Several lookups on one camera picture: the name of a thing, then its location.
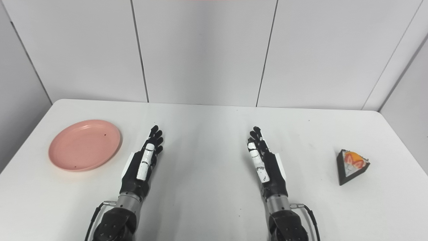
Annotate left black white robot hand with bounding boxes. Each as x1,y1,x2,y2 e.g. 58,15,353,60
119,125,164,201

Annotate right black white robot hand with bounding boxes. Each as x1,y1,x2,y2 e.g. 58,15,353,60
247,126,289,202

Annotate pink round plate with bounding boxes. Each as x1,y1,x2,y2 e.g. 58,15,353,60
48,119,122,172

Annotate cake slice with fruit topping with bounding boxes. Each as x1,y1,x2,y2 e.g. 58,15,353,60
336,149,370,186

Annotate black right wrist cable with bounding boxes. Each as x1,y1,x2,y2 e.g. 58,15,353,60
290,203,321,241

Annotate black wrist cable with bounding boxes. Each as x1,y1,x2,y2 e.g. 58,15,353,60
84,200,117,241
290,203,321,241

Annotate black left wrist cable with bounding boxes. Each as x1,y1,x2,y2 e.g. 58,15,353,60
84,200,117,241

